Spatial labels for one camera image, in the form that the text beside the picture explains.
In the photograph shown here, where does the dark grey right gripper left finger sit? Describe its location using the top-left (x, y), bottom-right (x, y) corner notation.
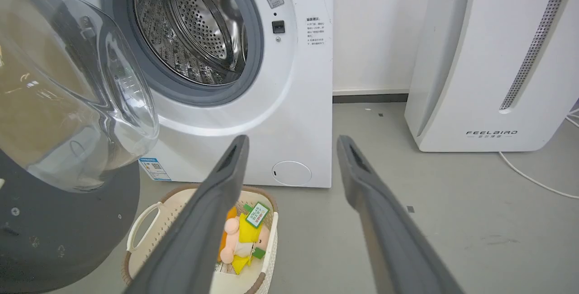
top-left (123, 135), bottom-right (250, 294)

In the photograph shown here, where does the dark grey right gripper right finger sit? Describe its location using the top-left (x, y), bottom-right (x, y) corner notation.
top-left (337, 135), bottom-right (465, 294)

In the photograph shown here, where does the white front-load washing machine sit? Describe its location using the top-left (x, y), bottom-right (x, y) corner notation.
top-left (35, 0), bottom-right (334, 189)

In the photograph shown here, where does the round glass washing machine door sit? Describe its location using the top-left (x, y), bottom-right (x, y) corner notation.
top-left (0, 0), bottom-right (160, 294)

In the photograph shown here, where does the white plastic laundry basket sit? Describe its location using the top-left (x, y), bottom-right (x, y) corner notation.
top-left (121, 184), bottom-right (279, 294)

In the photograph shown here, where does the plush doll in yellow clothes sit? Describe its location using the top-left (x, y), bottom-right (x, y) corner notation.
top-left (218, 202), bottom-right (271, 275)

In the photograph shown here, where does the white air purifier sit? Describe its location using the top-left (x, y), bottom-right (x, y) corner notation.
top-left (404, 0), bottom-right (579, 152)

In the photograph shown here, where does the white power cable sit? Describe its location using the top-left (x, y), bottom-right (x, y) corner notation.
top-left (498, 108), bottom-right (579, 199)

